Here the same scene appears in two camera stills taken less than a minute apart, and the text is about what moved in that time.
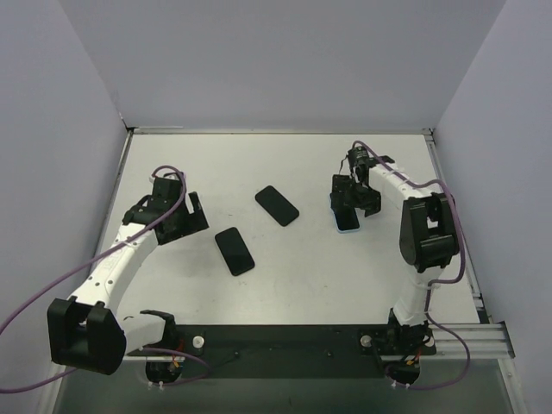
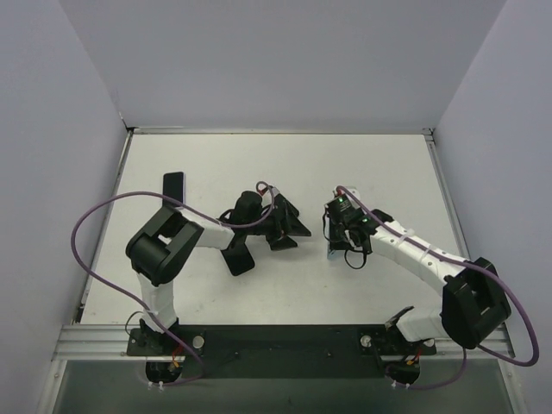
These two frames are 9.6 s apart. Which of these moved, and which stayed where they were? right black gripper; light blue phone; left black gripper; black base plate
Moved: left black gripper; right black gripper; light blue phone
Stayed: black base plate
